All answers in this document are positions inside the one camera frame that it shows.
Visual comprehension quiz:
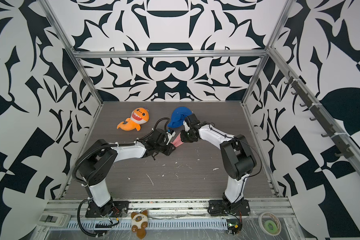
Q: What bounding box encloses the brown white plush toy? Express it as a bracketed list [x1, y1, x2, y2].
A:
[131, 210, 148, 240]

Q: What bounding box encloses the white switch box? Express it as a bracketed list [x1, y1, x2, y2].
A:
[38, 212, 71, 228]

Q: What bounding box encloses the orange shark plush toy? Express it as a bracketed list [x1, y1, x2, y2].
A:
[117, 108, 150, 131]

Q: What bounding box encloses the blue cloth cap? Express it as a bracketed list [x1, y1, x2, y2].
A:
[168, 107, 193, 129]

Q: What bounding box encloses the small electronics board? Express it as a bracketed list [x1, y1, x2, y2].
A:
[227, 219, 243, 235]

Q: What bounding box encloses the black hook rail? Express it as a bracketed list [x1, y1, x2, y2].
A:
[285, 72, 355, 159]

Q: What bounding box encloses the pink paper sheet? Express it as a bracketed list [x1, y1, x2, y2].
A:
[172, 134, 183, 148]

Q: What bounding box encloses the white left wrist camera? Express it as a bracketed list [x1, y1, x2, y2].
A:
[167, 129, 176, 142]

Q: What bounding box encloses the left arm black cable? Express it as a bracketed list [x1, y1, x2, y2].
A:
[76, 197, 121, 238]

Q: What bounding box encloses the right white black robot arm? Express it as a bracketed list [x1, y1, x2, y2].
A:
[181, 114, 257, 217]

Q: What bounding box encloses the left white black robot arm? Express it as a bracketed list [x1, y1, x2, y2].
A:
[72, 129, 176, 217]

